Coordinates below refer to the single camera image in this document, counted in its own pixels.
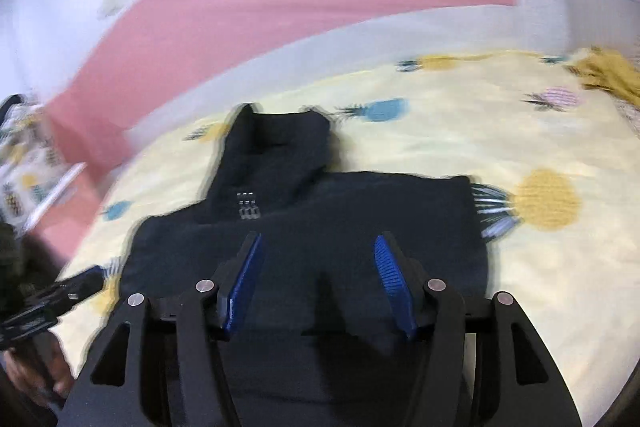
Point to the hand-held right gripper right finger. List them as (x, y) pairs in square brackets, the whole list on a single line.
[(395, 286)]

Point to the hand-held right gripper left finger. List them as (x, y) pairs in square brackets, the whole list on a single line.
[(243, 283)]

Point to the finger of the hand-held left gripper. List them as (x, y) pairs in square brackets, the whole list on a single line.
[(82, 283)]

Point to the black padded jacket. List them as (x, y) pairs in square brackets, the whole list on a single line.
[(325, 207)]

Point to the person's left hand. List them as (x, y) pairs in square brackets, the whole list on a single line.
[(40, 377)]

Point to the pineapple print pillow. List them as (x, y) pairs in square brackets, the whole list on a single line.
[(25, 167)]

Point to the yellow pineapple print bed sheet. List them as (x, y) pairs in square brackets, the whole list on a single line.
[(550, 307)]

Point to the white bed headboard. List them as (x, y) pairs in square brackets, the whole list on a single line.
[(350, 52)]

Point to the yellow cloth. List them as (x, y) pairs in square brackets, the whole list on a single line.
[(607, 74)]

